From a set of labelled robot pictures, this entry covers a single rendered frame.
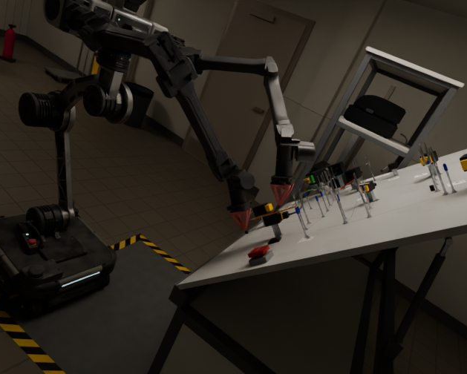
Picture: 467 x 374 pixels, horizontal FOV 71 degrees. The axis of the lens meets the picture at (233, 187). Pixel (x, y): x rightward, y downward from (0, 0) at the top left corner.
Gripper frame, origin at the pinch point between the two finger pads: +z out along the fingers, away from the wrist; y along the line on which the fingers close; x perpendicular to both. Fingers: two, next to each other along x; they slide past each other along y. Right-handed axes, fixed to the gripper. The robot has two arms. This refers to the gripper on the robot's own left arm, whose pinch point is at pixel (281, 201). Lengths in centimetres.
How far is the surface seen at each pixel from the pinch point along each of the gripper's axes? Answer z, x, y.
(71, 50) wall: -160, 490, 389
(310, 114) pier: -48, 27, 275
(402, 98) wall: -66, -64, 266
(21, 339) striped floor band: 79, 117, -12
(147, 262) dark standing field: 73, 110, 80
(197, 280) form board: 21.3, 17.9, -28.7
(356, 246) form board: 1.7, -24.8, -33.7
